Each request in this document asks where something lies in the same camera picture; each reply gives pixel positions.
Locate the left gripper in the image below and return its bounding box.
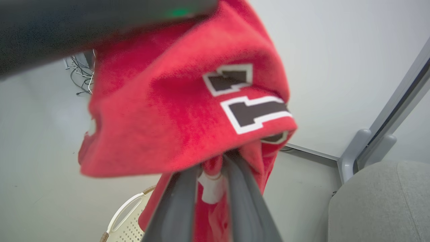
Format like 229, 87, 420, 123
0, 0, 219, 82

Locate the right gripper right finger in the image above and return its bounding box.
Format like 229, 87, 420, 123
221, 150, 283, 242

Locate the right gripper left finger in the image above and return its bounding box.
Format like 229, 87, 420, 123
140, 164, 203, 242

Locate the red numbered jersey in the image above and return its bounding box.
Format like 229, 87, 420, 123
78, 0, 299, 242

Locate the grey fabric sofa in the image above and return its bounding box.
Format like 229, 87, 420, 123
327, 159, 430, 242

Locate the white perforated laundry basket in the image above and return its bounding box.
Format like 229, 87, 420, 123
99, 185, 158, 242

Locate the grey partition leg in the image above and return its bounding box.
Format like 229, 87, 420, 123
363, 134, 398, 167
337, 128, 373, 185

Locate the large white partition panel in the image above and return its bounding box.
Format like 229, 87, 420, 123
248, 0, 430, 161

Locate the narrow white partition panel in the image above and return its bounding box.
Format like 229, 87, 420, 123
385, 97, 430, 166

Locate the thin black cable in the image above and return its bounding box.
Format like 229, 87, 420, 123
63, 54, 93, 96

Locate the long white cable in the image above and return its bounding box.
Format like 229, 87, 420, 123
86, 50, 97, 95

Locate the grey partition post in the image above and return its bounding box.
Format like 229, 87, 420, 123
356, 36, 430, 170

